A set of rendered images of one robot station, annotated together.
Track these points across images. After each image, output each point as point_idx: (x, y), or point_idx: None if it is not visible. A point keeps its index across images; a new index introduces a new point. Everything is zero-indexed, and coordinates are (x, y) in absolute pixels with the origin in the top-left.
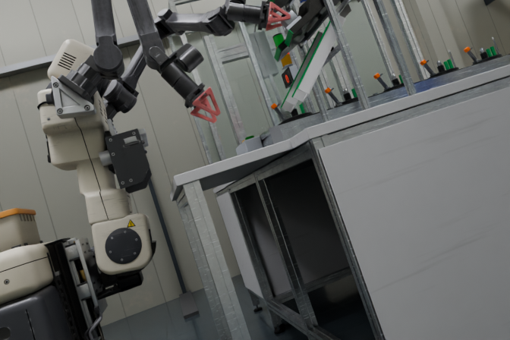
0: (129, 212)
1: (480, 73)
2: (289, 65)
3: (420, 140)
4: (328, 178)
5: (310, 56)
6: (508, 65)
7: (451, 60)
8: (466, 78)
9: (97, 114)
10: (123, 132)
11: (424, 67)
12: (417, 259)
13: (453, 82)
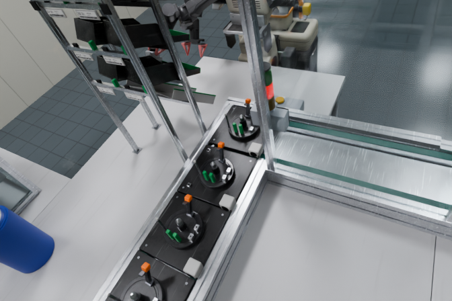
0: (243, 52)
1: (97, 150)
2: None
3: None
4: None
5: (169, 86)
6: (84, 164)
7: (116, 297)
8: (103, 144)
9: (228, 8)
10: (227, 24)
11: (149, 271)
12: None
13: (108, 138)
